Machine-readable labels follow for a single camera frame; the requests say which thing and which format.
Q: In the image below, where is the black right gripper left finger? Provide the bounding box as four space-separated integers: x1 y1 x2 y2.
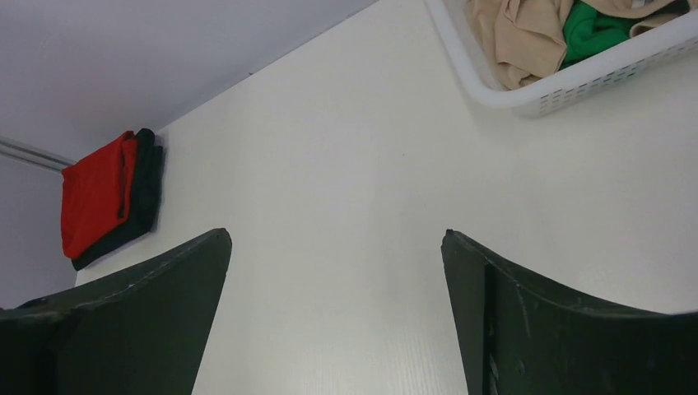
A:
1 228 232 394

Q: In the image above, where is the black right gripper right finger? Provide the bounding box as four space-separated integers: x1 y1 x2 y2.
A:
441 230 697 394

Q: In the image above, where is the beige t shirt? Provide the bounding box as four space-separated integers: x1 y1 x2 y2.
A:
464 0 697 90

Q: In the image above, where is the red folded t shirt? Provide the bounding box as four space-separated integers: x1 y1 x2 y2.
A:
61 131 137 258

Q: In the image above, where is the black folded t shirt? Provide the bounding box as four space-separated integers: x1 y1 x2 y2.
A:
71 128 165 272

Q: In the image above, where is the green t shirt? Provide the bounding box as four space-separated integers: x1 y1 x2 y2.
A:
560 1 636 70

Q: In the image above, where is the white plastic basket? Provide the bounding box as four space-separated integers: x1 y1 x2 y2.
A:
426 1 697 118

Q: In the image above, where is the aluminium frame post left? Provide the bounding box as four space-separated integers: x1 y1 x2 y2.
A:
1 137 75 173

